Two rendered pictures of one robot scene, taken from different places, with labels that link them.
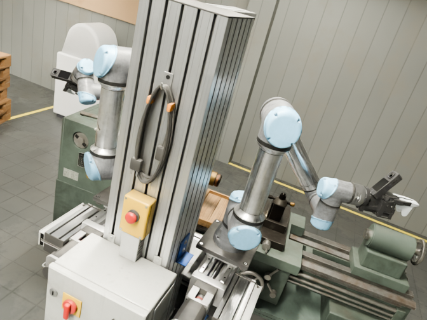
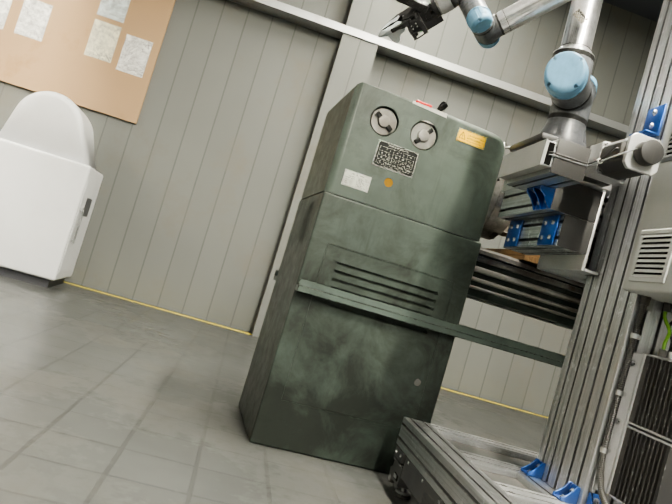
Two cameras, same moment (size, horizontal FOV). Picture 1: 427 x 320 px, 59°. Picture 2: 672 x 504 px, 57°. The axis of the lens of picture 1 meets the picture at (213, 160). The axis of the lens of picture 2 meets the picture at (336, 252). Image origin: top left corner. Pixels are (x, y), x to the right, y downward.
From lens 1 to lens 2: 2.17 m
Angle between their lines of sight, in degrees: 35
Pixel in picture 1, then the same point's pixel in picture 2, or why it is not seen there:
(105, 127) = (594, 17)
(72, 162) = (363, 158)
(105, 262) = not seen: outside the picture
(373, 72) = not seen: hidden behind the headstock
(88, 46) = (60, 129)
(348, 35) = not seen: hidden behind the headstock
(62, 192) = (333, 217)
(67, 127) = (366, 99)
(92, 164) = (585, 61)
